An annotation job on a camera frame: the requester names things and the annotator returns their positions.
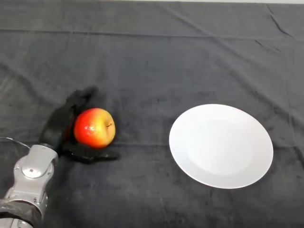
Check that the white round plate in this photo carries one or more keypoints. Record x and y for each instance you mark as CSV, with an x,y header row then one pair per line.
x,y
221,152

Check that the black cloth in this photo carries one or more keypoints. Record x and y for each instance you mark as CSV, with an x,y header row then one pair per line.
x,y
166,59

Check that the red yellow apple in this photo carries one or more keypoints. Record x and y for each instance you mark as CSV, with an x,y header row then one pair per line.
x,y
93,129

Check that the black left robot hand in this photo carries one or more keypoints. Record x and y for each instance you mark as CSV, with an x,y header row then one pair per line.
x,y
55,126

